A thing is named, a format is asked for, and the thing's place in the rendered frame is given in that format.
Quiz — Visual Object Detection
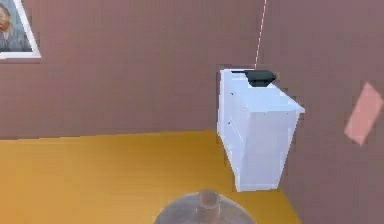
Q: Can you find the white framed portrait picture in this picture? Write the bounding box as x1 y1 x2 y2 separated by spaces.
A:
0 0 42 61

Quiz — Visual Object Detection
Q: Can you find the dark green bowl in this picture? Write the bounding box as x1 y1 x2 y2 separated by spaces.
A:
243 69 278 88

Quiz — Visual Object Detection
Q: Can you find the white chest of drawers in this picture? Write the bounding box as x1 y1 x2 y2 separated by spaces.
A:
216 68 306 193

